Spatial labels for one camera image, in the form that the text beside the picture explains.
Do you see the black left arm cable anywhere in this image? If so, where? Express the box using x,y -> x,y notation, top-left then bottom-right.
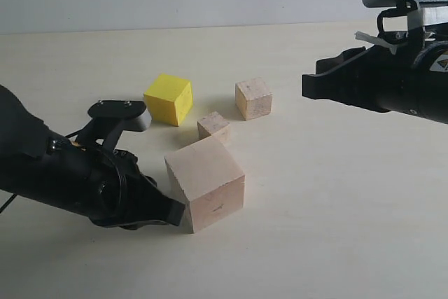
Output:
0,192 -> 18,214

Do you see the medium natural wooden cube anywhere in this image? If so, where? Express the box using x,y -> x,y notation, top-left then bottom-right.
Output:
235,77 -> 272,120

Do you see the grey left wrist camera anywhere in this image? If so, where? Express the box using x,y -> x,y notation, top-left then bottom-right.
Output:
76,100 -> 152,151

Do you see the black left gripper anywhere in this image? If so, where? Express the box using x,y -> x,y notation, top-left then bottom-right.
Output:
1,138 -> 185,230

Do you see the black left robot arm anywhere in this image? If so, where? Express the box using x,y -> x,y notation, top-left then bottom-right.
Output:
1,88 -> 185,230

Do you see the yellow painted wooden cube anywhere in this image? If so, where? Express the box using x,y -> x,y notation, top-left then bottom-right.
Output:
143,74 -> 193,127

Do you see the large natural wooden cube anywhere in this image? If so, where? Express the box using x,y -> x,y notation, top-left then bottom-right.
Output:
164,137 -> 246,233

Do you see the small natural wooden cube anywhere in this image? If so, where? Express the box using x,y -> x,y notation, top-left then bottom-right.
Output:
197,111 -> 230,144

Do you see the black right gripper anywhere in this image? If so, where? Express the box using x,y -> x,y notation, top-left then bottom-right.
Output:
301,41 -> 447,123

